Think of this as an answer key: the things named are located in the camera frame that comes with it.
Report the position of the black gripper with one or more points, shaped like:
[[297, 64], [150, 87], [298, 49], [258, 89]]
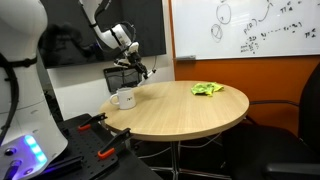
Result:
[[129, 57]]

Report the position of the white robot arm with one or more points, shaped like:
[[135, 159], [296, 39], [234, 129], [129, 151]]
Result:
[[30, 138]]

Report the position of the white ceramic mug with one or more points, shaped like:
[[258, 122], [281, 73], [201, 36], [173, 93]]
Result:
[[124, 99]]

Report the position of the round wooden table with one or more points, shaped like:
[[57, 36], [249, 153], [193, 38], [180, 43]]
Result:
[[170, 112]]

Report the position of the green yellow cloth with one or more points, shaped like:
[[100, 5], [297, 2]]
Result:
[[207, 88]]

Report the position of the white whiteboard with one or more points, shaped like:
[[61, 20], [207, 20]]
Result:
[[227, 29]]

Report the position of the black orange clamp rear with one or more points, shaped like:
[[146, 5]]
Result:
[[87, 124]]

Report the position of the black orange clamp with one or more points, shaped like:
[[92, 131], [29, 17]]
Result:
[[118, 143], [87, 124]]

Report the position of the black orange clamp front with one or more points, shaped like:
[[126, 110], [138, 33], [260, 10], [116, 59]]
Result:
[[118, 143]]

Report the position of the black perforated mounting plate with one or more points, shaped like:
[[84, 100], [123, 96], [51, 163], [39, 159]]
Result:
[[80, 161]]

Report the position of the black office chair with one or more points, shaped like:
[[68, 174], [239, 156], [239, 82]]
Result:
[[260, 152]]

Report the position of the black mesh wall basket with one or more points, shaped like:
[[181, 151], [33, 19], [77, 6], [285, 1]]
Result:
[[119, 77]]

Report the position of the black wall television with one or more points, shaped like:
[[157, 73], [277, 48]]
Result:
[[68, 39]]

